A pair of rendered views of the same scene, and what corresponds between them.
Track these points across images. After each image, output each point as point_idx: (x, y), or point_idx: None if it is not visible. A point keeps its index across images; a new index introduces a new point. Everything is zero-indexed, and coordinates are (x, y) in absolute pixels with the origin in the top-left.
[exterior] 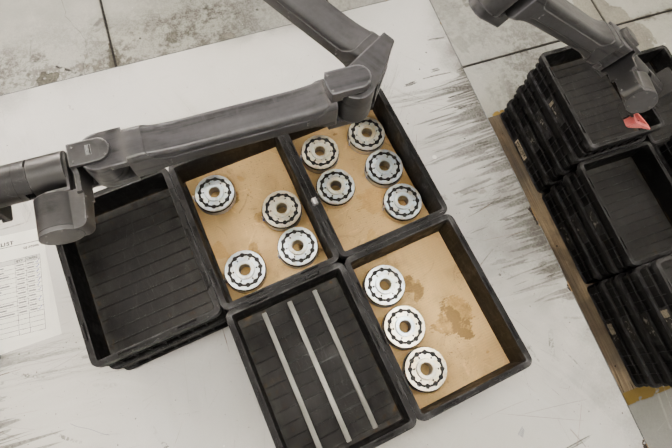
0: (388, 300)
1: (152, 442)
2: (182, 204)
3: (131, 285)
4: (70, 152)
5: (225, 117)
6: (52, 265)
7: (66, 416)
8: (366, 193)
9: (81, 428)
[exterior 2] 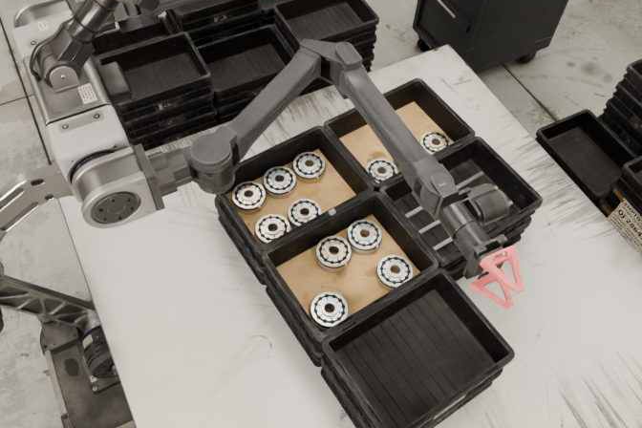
0: (393, 168)
1: (539, 347)
2: (356, 316)
3: (429, 370)
4: (447, 193)
5: (387, 120)
6: None
7: (545, 427)
8: (303, 195)
9: (549, 411)
